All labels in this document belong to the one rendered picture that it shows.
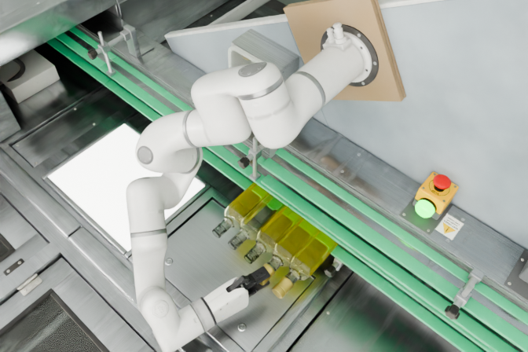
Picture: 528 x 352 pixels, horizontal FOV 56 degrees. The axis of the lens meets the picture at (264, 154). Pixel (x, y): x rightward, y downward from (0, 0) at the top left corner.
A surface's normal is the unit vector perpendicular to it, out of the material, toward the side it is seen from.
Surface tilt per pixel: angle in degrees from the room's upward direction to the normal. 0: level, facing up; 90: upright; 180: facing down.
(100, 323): 90
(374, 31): 0
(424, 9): 0
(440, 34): 0
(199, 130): 31
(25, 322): 90
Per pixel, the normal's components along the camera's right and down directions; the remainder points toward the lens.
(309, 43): -0.65, 0.58
